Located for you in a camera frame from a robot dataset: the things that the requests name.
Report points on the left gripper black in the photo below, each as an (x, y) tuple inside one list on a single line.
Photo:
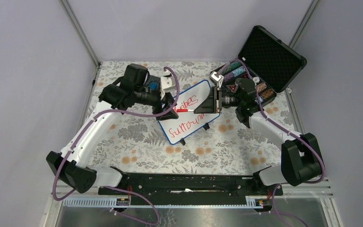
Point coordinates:
[(158, 108)]

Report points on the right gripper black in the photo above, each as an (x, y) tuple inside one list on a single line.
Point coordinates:
[(209, 105)]

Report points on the blue framed whiteboard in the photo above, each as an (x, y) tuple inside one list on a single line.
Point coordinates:
[(188, 122)]

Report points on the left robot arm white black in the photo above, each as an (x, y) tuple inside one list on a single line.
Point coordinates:
[(70, 165)]

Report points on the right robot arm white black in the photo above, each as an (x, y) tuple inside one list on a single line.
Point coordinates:
[(301, 160)]

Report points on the dark grey lego baseplate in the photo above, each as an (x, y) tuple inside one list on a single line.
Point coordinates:
[(151, 79)]

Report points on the blue lego brick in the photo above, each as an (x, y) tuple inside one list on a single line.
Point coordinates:
[(153, 86)]

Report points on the black poker chip case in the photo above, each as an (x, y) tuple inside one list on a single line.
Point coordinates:
[(266, 60)]

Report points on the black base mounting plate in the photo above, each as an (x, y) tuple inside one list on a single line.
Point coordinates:
[(195, 186)]

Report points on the whiteboard wire stand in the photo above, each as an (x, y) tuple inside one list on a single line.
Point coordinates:
[(205, 127)]

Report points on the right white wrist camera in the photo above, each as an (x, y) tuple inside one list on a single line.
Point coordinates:
[(217, 78)]

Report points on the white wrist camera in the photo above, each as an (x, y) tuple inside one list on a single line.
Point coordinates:
[(167, 84), (217, 78)]

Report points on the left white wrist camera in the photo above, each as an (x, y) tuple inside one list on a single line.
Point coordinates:
[(167, 84)]

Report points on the white slotted cable duct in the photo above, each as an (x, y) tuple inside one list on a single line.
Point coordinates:
[(181, 201)]

